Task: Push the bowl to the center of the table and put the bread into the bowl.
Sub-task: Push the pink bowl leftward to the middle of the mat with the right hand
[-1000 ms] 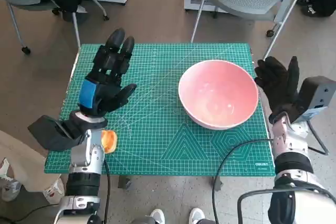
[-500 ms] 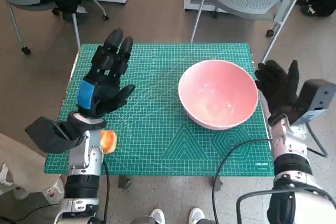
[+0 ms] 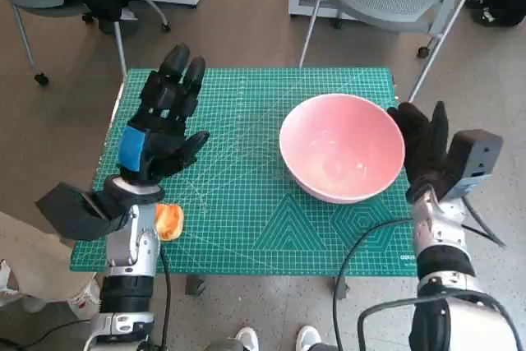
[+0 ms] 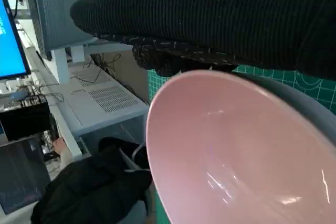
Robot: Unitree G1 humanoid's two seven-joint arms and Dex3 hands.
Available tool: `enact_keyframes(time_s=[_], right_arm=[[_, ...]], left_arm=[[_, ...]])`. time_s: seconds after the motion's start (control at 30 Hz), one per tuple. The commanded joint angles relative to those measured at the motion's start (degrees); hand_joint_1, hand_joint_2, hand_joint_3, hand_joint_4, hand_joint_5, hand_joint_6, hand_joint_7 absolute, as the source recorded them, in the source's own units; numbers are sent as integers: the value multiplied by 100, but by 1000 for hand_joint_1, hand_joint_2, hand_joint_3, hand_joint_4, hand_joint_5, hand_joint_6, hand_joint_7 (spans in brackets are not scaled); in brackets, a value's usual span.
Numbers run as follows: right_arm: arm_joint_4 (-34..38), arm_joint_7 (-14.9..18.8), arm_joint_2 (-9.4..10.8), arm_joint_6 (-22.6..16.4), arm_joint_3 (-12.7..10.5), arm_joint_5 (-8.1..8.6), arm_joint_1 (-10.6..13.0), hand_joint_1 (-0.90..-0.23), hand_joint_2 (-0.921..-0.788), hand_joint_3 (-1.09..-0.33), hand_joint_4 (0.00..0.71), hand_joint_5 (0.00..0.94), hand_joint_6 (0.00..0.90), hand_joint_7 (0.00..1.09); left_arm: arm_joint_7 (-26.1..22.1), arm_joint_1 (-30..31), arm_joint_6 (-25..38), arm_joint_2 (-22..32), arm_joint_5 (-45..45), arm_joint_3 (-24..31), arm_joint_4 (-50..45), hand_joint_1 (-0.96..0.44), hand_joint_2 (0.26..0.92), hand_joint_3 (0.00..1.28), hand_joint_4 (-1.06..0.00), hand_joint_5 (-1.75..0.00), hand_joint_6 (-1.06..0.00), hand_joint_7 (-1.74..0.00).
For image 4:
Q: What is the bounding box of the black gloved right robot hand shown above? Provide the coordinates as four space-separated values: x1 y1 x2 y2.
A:
70 0 336 81

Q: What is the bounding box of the pink bowl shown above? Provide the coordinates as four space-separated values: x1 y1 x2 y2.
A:
145 69 336 224

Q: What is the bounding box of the green cutting mat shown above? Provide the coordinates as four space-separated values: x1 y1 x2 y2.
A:
146 63 336 224

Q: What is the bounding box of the white perforated cabinet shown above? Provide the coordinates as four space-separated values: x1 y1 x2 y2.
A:
67 66 151 136

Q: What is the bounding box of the grey perforated panel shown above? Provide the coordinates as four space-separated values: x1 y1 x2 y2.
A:
27 0 133 61

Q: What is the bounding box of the blue-screen monitor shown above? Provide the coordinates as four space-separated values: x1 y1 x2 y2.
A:
0 0 32 81

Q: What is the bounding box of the black equipment box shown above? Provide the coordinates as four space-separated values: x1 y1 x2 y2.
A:
0 100 59 142

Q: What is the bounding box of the dark laptop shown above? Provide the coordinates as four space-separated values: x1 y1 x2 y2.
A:
0 134 51 216

